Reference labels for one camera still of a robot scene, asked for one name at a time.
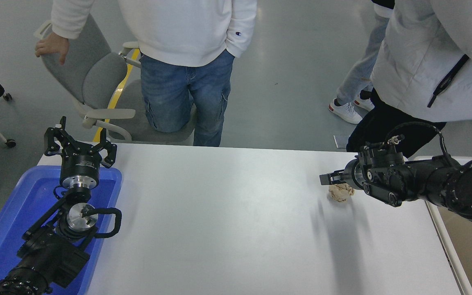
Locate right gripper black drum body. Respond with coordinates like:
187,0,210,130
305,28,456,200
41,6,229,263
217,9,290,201
344,160,356,190

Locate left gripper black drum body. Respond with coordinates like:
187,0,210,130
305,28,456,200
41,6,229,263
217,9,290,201
59,143,100,179

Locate tan paper ball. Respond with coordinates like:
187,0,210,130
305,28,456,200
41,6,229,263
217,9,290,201
328,183,355,203

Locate grey office chair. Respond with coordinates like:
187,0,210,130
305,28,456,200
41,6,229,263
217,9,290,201
34,14,198,146

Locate person's hand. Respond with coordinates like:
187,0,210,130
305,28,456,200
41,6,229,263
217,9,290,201
35,32,70,65

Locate blue plastic tray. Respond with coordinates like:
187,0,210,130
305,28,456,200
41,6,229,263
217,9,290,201
0,165,123,295

